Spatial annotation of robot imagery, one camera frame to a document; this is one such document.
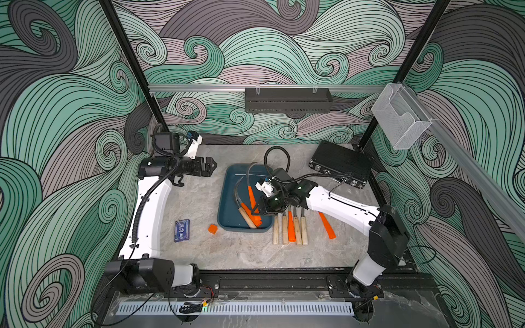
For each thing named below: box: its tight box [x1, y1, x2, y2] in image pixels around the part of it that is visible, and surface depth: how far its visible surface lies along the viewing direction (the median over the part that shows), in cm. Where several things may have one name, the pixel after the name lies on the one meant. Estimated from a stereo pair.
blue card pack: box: [173, 218, 191, 243], surface depth 87 cm
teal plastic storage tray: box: [217, 163, 275, 234], surface depth 92 cm
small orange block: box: [207, 224, 219, 235], surface depth 88 cm
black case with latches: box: [308, 140, 372, 189], surface depth 108 cm
